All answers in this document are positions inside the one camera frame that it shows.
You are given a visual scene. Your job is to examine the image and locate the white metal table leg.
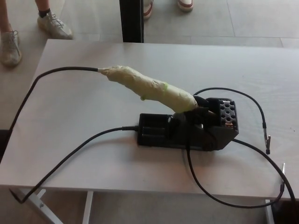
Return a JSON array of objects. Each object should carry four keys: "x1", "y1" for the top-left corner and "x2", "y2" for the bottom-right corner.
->
[
  {"x1": 81, "y1": 190, "x2": 94, "y2": 224},
  {"x1": 264, "y1": 199, "x2": 275, "y2": 224}
]

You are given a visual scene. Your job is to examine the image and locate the black soldering iron stand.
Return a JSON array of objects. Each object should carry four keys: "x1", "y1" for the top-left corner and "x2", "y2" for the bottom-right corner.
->
[{"x1": 137, "y1": 97, "x2": 240, "y2": 152}]

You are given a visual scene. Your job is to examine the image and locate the bare leg with black sock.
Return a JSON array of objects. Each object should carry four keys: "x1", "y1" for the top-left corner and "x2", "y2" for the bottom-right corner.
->
[{"x1": 35, "y1": 0, "x2": 51, "y2": 19}]

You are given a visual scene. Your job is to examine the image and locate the black vertical post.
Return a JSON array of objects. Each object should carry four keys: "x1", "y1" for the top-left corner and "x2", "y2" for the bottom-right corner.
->
[{"x1": 119, "y1": 0, "x2": 144, "y2": 43}]

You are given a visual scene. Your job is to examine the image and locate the grey knit sneaker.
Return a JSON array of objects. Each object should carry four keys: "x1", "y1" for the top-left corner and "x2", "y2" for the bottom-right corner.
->
[
  {"x1": 0, "y1": 30, "x2": 22, "y2": 66},
  {"x1": 36, "y1": 11, "x2": 73, "y2": 40}
]

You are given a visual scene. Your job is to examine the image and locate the white diagonal table brace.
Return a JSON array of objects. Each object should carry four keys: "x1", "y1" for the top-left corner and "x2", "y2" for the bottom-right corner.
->
[{"x1": 13, "y1": 188, "x2": 59, "y2": 224}]

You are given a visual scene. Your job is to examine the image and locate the black soldering iron cable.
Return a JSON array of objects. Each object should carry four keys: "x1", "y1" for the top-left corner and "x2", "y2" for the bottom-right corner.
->
[{"x1": 6, "y1": 67, "x2": 100, "y2": 140}]

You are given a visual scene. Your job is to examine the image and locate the black stand power cable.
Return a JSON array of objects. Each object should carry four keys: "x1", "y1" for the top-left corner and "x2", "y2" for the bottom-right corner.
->
[{"x1": 8, "y1": 125, "x2": 139, "y2": 203}]

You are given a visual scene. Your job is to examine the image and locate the bare person leg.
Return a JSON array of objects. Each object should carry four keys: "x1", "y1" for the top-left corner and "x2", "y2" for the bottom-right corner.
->
[{"x1": 0, "y1": 0, "x2": 13, "y2": 34}]

